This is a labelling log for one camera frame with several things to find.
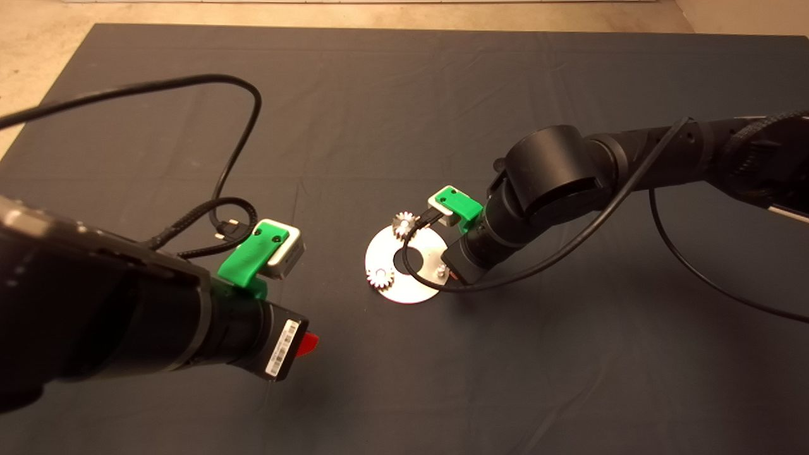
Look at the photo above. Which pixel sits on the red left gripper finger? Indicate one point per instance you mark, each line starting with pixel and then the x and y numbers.
pixel 308 344

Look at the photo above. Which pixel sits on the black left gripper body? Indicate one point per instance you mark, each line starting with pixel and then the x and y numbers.
pixel 256 332

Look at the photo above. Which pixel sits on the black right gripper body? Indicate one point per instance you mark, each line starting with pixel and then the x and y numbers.
pixel 474 259

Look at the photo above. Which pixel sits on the round metal carrier plate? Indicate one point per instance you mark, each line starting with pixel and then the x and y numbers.
pixel 411 291

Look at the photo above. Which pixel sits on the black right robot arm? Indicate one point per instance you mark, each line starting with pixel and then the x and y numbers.
pixel 556 170

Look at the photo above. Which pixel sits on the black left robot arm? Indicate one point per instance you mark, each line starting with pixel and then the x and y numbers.
pixel 95 303

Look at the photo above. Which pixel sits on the dark grey table cloth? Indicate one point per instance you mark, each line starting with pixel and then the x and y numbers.
pixel 442 379

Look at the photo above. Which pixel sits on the green right camera mount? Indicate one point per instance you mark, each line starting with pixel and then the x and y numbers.
pixel 464 205

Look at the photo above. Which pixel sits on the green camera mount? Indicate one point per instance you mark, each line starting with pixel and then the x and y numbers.
pixel 246 260
pixel 464 205

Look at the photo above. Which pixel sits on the silver right camera box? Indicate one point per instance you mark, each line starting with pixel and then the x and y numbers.
pixel 440 205

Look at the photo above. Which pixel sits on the silver camera box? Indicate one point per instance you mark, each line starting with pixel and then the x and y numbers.
pixel 287 258
pixel 440 205

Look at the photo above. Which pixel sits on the green left camera mount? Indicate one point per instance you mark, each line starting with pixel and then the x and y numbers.
pixel 246 260

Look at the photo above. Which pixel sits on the silver left camera box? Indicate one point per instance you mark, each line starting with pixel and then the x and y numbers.
pixel 287 258

